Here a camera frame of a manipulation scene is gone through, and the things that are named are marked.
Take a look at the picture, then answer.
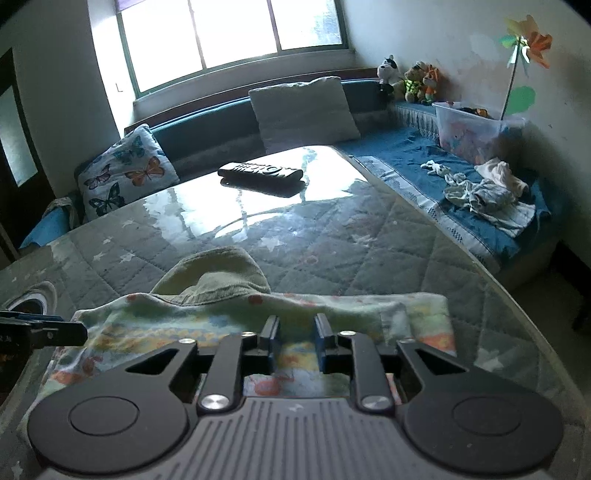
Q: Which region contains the colourful pinwheel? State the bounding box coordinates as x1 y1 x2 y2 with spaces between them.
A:
499 15 554 123

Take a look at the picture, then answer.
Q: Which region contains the butterfly print pillow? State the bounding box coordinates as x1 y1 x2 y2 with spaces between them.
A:
76 124 181 222

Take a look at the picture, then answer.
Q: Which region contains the black remote control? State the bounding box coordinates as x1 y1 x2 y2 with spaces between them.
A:
218 161 304 186

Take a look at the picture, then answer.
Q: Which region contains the cream garment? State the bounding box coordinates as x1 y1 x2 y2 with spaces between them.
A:
475 157 530 197

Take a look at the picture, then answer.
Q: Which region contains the small white cloth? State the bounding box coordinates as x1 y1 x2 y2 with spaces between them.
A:
420 159 459 179

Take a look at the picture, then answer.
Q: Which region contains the black and white cow plush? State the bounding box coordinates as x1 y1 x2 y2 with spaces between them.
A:
376 54 407 100

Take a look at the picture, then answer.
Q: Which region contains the dark wooden door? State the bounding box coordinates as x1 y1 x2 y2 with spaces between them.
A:
0 48 57 265

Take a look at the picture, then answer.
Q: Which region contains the brown bear plush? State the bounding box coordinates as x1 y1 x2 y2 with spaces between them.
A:
404 60 430 103

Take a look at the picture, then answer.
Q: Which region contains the grey pillow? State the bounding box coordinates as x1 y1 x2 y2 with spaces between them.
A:
248 76 362 156

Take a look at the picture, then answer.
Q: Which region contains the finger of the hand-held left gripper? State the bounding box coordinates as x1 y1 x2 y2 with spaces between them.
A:
0 310 88 348

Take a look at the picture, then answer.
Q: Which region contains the grey quilted table mat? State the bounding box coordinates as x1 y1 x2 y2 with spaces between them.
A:
0 185 591 480

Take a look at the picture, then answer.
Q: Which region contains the floral child's jacket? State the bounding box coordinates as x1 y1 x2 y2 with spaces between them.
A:
37 246 459 408

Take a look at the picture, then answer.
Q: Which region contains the pile of pale clothes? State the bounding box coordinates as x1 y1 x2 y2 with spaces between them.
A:
443 173 539 239

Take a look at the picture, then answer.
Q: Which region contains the blue sofa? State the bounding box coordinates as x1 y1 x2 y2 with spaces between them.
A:
18 67 565 278

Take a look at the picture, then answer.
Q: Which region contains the clear plastic storage bin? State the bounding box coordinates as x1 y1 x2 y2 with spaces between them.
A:
431 100 528 165

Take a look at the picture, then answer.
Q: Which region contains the green framed window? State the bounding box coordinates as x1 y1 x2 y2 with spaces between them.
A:
115 0 355 99

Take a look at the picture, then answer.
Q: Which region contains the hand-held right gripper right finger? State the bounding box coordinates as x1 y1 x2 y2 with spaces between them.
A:
313 314 472 412

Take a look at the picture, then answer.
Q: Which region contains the orange plush toy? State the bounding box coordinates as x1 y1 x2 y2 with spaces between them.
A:
422 65 443 105

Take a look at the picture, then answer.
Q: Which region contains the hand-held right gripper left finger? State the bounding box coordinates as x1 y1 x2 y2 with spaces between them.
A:
124 315 281 415

